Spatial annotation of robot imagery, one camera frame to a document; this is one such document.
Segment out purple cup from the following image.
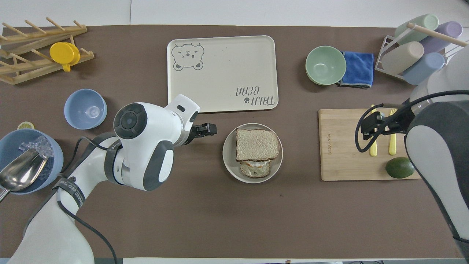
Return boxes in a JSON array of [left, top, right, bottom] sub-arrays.
[[419, 21, 464, 55]]

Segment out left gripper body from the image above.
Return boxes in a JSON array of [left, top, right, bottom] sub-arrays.
[[183, 123, 205, 146]]

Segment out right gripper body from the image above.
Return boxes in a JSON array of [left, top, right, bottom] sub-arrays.
[[387, 104, 416, 133]]

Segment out white wire cup rack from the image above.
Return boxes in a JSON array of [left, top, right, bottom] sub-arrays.
[[374, 22, 469, 81]]

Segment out black cable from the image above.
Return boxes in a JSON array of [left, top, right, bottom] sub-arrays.
[[354, 90, 469, 153], [22, 136, 118, 264]]

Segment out green bowl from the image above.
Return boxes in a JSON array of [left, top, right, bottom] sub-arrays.
[[305, 45, 347, 86]]

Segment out bread slice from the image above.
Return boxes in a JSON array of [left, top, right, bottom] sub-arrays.
[[235, 128, 280, 162]]

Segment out green cup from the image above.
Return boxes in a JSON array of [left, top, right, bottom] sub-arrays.
[[394, 14, 439, 45]]

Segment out cream tray with bear print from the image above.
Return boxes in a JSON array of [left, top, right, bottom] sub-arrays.
[[167, 35, 279, 114]]

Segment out beige cup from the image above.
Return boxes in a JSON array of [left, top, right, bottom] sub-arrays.
[[381, 41, 425, 75]]

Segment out light blue cup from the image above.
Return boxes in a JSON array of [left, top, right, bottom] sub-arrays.
[[402, 52, 446, 86]]

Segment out blue cloth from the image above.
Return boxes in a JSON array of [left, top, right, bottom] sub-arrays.
[[337, 51, 374, 89]]

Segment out sandwich bottom with filling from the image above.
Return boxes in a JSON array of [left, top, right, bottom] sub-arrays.
[[240, 158, 272, 179]]

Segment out metal scoop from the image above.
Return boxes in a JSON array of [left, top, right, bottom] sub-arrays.
[[0, 148, 48, 202]]

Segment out small blue bowl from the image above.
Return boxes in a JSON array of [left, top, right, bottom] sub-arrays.
[[64, 89, 108, 130]]

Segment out wooden cutting board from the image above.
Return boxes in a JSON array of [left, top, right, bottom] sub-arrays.
[[318, 108, 422, 182]]

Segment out wooden dish rack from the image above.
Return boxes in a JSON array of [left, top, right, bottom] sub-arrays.
[[0, 16, 95, 85]]

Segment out yellow utensil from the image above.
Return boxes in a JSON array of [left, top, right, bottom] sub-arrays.
[[369, 104, 378, 157], [388, 108, 398, 156]]

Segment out green avocado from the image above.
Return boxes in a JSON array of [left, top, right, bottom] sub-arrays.
[[385, 157, 416, 179]]

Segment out clear ice cubes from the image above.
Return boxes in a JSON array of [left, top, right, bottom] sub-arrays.
[[18, 136, 52, 180]]

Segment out grey round plate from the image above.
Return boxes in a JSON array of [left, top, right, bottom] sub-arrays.
[[222, 123, 284, 184]]

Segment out yellow cup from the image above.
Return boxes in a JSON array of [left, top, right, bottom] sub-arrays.
[[49, 42, 81, 72]]

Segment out large blue bowl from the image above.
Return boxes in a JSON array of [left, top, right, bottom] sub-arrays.
[[0, 129, 64, 195]]

